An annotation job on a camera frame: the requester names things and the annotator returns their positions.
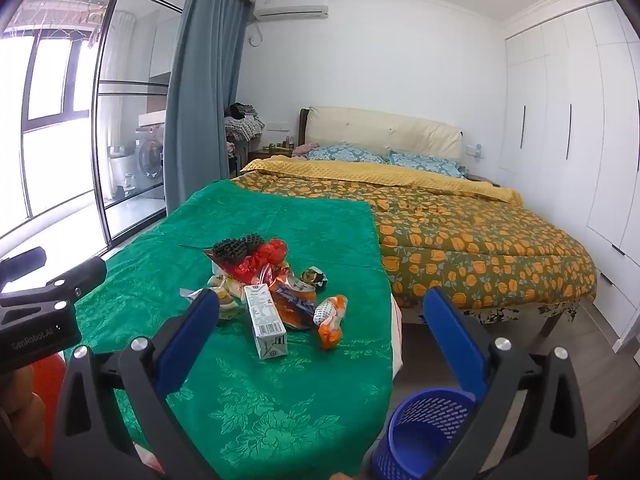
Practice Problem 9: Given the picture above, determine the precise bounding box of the pink white striped cloth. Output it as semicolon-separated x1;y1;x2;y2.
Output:
391;297;405;376

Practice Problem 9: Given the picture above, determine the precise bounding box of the floral bed skirt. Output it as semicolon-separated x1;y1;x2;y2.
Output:
472;299;581;326

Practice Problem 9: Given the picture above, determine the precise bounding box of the orange cloth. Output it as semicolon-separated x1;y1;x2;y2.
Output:
30;355;67;442

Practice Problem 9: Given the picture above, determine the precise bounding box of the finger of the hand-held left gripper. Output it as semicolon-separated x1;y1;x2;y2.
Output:
0;247;48;291
0;256;108;311

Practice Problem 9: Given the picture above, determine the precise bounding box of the teal patterned pillow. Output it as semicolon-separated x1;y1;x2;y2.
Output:
305;145;387;164
389;151;464;179

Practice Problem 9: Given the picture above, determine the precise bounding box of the blue plastic waste basket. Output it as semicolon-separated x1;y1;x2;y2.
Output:
370;387;478;480

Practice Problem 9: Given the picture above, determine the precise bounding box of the red glossy packet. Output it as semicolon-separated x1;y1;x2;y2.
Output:
220;255;281;286

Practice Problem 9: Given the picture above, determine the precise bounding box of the small orange white packet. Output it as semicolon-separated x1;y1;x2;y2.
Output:
313;294;348;351

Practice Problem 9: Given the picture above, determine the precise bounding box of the yellow textured blanket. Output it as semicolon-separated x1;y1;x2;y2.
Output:
240;156;525;206

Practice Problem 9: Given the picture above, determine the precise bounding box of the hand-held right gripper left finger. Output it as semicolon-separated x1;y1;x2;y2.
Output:
52;287;223;480

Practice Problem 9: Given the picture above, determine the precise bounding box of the orange print quilt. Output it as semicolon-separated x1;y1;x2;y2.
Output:
232;172;598;311

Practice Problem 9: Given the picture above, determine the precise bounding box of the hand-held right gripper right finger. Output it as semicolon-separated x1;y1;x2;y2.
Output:
422;287;591;480

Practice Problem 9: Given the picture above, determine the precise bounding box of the black framed window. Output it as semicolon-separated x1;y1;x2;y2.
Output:
0;25;97;241

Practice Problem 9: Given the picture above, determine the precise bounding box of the person's left hand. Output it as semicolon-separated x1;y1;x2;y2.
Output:
0;362;47;443

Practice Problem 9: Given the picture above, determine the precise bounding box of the white air conditioner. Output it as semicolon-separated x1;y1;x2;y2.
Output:
253;0;330;22

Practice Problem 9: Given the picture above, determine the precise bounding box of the white wardrobe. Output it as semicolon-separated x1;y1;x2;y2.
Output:
497;0;640;356

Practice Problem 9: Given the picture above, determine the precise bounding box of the gold foil wrapper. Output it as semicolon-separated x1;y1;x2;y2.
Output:
300;266;328;291

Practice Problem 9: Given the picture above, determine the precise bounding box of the grey blue curtain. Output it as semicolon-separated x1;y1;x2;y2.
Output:
164;0;253;216

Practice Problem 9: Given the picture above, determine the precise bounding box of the cream pillow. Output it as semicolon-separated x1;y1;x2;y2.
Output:
300;106;463;162

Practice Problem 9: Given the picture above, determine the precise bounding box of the wooden nightstand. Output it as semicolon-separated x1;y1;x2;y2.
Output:
248;146;294;167

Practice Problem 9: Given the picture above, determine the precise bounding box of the cream bread packet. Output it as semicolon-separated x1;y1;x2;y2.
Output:
207;272;248;321

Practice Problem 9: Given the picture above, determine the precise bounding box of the red plastic bag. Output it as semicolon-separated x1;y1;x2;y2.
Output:
250;237;290;267

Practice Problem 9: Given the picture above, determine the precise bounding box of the pile of clothes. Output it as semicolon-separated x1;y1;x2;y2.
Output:
223;102;266;144

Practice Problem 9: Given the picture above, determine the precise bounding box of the orange snack packet blue label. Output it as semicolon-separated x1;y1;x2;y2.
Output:
267;267;321;331

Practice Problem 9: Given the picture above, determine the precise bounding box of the black framed glass door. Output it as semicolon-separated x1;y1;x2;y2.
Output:
90;0;193;251

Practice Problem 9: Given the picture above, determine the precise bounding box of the white milk carton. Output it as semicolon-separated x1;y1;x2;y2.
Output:
243;284;288;361

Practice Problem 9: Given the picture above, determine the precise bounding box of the green patterned tablecloth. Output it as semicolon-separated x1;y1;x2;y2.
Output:
62;178;396;480

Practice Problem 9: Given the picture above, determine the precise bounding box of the grey washing machine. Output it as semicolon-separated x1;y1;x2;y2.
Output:
134;125;166;182

